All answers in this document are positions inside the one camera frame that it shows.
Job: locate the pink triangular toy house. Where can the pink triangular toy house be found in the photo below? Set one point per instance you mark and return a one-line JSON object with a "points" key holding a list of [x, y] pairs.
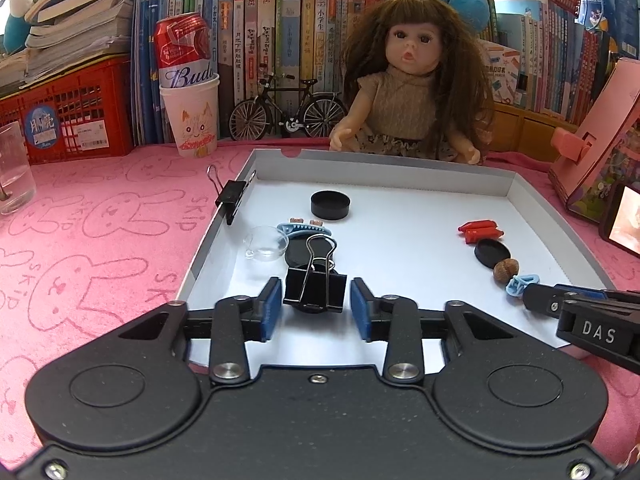
{"points": [[610, 145]]}

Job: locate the plain blue hair clip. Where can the plain blue hair clip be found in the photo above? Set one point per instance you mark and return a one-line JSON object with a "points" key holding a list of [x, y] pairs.
{"points": [[520, 282]]}

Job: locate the shallow black round lid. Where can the shallow black round lid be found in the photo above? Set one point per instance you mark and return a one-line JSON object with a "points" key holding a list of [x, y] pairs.
{"points": [[492, 252]]}

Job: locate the pink printed towel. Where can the pink printed towel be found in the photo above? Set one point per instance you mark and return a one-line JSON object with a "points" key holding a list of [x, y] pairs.
{"points": [[100, 220]]}

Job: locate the white cardboard tray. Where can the white cardboard tray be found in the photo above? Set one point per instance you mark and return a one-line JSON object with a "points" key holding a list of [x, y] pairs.
{"points": [[400, 220]]}

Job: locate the black disc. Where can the black disc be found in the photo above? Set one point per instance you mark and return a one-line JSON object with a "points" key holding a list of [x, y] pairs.
{"points": [[299, 254]]}

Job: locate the row of upright books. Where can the row of upright books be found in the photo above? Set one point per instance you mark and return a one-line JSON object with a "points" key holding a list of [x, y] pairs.
{"points": [[300, 35]]}

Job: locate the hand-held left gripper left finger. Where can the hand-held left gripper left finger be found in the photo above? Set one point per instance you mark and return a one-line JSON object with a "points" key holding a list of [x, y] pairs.
{"points": [[270, 310]]}

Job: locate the white printed carton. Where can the white printed carton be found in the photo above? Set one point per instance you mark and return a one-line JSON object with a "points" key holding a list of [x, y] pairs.
{"points": [[502, 75]]}

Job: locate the red beer can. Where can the red beer can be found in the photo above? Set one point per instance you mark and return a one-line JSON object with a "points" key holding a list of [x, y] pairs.
{"points": [[182, 50]]}

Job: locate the red plastic crate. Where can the red plastic crate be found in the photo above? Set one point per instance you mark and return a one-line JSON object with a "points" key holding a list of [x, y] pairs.
{"points": [[75, 110]]}

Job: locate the large blue plush toy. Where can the large blue plush toy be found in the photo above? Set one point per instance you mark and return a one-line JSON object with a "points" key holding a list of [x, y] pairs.
{"points": [[470, 10]]}

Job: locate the wooden desk organizer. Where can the wooden desk organizer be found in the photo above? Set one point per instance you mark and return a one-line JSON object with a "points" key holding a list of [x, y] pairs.
{"points": [[520, 127]]}

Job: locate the black smartphone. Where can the black smartphone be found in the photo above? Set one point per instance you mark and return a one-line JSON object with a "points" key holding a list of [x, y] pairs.
{"points": [[622, 220]]}

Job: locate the large black binder clip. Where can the large black binder clip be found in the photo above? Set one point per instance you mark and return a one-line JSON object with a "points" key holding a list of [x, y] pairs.
{"points": [[315, 287]]}

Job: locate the brown-haired doll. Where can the brown-haired doll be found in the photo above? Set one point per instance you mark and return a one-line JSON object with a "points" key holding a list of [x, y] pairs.
{"points": [[410, 80]]}

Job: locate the black jar cap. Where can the black jar cap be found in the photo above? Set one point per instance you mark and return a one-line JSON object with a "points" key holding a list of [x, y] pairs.
{"points": [[330, 204]]}

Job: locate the decorated blue hair clip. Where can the decorated blue hair clip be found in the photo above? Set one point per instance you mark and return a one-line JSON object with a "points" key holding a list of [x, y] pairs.
{"points": [[302, 229]]}

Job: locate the blue and white plush toy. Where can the blue and white plush toy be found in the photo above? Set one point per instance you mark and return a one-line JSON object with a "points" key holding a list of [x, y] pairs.
{"points": [[17, 10]]}

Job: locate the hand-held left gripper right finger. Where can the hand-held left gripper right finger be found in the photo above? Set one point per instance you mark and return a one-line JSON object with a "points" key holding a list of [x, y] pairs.
{"points": [[360, 310]]}

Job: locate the blue carton box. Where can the blue carton box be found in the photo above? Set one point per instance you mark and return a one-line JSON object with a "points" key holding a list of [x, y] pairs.
{"points": [[607, 5]]}

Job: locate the clear acrylic block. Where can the clear acrylic block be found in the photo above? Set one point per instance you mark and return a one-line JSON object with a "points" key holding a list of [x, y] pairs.
{"points": [[12, 170]]}

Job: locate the miniature black bicycle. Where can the miniature black bicycle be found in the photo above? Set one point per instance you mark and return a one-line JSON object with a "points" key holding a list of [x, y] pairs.
{"points": [[280, 110]]}

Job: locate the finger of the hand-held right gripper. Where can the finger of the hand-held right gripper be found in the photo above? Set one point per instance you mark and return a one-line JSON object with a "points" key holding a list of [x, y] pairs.
{"points": [[542, 301], [595, 294]]}

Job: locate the pile of flat books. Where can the pile of flat books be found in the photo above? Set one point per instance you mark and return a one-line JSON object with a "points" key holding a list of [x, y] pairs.
{"points": [[70, 15]]}

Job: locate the brown acorn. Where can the brown acorn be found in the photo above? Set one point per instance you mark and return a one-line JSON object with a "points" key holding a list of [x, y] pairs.
{"points": [[506, 270]]}

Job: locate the white cat-print paper cup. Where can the white cat-print paper cup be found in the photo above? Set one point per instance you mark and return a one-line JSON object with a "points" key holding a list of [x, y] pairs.
{"points": [[192, 120]]}

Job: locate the clear plastic dome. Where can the clear plastic dome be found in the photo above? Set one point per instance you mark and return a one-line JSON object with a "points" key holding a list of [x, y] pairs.
{"points": [[265, 244]]}

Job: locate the small black binder clip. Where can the small black binder clip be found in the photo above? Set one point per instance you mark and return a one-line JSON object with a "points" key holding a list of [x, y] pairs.
{"points": [[232, 195]]}

